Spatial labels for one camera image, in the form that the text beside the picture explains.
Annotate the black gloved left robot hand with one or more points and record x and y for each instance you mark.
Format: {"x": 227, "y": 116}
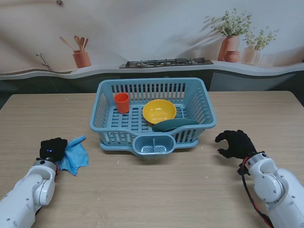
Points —
{"x": 52, "y": 148}

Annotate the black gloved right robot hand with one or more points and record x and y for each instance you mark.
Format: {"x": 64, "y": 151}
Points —
{"x": 237, "y": 143}

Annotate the blue cleaning cloth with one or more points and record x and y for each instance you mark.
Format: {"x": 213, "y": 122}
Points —
{"x": 76, "y": 154}

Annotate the teal plastic plate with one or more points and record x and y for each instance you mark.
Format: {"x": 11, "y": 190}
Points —
{"x": 171, "y": 125}

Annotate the orange plastic cup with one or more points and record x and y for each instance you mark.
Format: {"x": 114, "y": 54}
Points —
{"x": 122, "y": 103}

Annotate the yellow plastic plate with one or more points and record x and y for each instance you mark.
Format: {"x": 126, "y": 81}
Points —
{"x": 159, "y": 111}

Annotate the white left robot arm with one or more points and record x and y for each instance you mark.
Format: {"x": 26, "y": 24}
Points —
{"x": 26, "y": 192}

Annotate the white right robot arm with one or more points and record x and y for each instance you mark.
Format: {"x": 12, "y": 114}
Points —
{"x": 275, "y": 187}

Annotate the light blue plastic dish basket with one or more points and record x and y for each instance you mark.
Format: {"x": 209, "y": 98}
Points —
{"x": 202, "y": 104}

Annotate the printed kitchen backdrop banner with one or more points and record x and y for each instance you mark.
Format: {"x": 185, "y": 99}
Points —
{"x": 152, "y": 28}

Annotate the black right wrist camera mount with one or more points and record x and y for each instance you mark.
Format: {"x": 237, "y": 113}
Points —
{"x": 242, "y": 169}

